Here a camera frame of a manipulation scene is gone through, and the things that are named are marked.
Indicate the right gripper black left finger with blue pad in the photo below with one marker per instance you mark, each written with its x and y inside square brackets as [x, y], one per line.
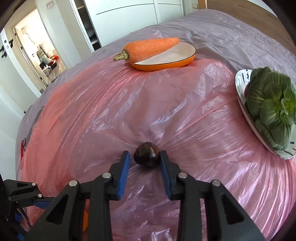
[63, 218]

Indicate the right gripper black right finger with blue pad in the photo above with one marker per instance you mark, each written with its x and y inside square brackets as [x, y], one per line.
[225, 218]

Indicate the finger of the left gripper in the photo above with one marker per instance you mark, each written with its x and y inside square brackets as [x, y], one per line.
[43, 202]

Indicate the dark plum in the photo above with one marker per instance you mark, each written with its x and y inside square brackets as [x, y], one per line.
[147, 155]

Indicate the orange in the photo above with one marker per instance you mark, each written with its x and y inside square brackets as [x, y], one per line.
[85, 220]

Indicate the pink plastic sheet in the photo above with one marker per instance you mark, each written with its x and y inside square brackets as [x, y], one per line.
[138, 115]

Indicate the bok choy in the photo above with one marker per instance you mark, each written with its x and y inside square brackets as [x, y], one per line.
[270, 102]

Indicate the white patterned plate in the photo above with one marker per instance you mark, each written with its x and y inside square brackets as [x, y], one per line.
[241, 80]

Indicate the orange oval dish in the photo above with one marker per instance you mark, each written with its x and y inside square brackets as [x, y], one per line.
[180, 55]

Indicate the carrot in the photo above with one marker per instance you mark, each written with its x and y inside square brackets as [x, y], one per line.
[144, 49]

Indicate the white wardrobe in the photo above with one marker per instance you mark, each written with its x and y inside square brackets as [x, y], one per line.
[103, 22]

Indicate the wooden headboard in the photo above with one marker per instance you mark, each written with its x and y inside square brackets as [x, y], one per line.
[255, 16]

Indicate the white door with handle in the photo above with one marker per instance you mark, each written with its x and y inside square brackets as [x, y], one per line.
[18, 93]

